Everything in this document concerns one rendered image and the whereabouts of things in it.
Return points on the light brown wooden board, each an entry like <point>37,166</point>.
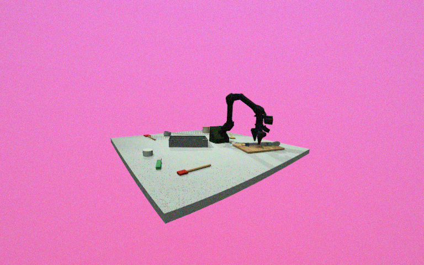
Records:
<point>258,148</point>

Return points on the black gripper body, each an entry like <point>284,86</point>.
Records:
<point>258,129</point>

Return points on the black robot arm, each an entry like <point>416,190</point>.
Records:
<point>258,110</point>

